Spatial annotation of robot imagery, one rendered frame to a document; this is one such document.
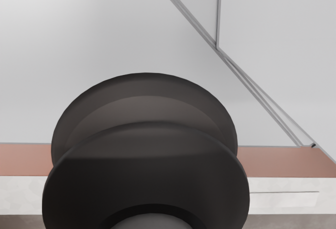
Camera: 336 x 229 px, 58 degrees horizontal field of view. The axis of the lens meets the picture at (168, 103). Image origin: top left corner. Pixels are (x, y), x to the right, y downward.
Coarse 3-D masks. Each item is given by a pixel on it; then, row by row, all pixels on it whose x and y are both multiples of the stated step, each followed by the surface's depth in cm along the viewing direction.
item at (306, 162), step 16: (0, 144) 18; (16, 144) 18; (32, 144) 18; (48, 144) 19; (0, 160) 19; (16, 160) 19; (32, 160) 19; (48, 160) 19; (240, 160) 20; (256, 160) 20; (272, 160) 20; (288, 160) 20; (304, 160) 20; (320, 160) 20; (256, 176) 21; (272, 176) 21; (288, 176) 21; (304, 176) 21; (320, 176) 21
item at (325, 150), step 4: (320, 148) 16; (324, 148) 16; (328, 148) 16; (332, 148) 16; (324, 152) 17; (328, 152) 17; (332, 152) 17; (328, 156) 17; (332, 156) 17; (332, 160) 17
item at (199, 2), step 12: (180, 0) 13; (192, 0) 13; (204, 0) 13; (216, 0) 13; (192, 12) 13; (204, 12) 13; (216, 12) 13; (204, 24) 13; (216, 24) 13; (216, 48) 14; (228, 60) 14; (240, 72) 14; (252, 84) 15; (264, 96) 15; (276, 108) 15; (288, 120) 16; (288, 132) 16; (300, 132) 16; (300, 144) 16; (312, 144) 17
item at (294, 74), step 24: (240, 48) 13; (264, 48) 14; (288, 48) 14; (312, 48) 14; (264, 72) 14; (288, 72) 14; (312, 72) 14; (288, 96) 15; (312, 96) 15; (312, 120) 16
